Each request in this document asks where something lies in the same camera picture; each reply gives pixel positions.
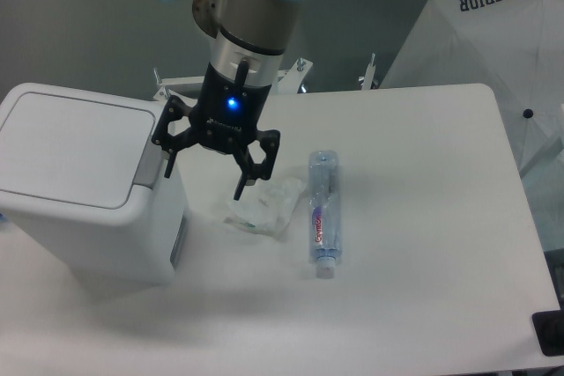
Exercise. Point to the crumpled clear plastic bag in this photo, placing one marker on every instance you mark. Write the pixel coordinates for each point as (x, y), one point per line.
(267, 207)

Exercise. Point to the black device at edge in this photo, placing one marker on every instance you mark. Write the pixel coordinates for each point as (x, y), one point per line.
(549, 330)

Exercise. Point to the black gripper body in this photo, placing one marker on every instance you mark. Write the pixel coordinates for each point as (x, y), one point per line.
(227, 111)

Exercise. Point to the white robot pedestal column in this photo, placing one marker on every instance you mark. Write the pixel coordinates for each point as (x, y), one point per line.
(280, 82)

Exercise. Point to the clear plastic water bottle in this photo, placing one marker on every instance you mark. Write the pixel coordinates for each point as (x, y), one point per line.
(325, 229)

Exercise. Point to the white push-lid trash can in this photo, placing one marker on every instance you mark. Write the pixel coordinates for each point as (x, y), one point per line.
(81, 176)

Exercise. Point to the white superior umbrella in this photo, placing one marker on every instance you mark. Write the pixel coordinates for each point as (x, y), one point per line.
(515, 47)

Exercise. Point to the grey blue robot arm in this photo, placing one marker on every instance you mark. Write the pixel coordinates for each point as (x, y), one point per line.
(249, 44)

